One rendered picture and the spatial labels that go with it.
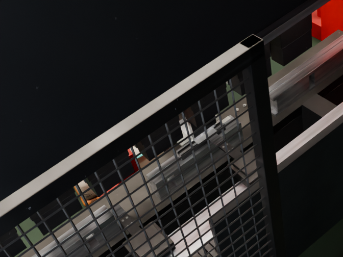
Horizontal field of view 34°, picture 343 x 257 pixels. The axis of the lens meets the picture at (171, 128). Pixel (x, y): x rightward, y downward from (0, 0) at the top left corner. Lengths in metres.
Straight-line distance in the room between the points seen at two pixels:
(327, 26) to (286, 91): 0.55
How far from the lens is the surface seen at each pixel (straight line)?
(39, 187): 0.59
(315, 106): 2.18
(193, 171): 1.99
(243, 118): 2.17
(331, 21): 2.55
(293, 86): 2.14
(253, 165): 1.80
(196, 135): 1.92
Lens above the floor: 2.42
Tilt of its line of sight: 45 degrees down
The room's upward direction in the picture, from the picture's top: 16 degrees counter-clockwise
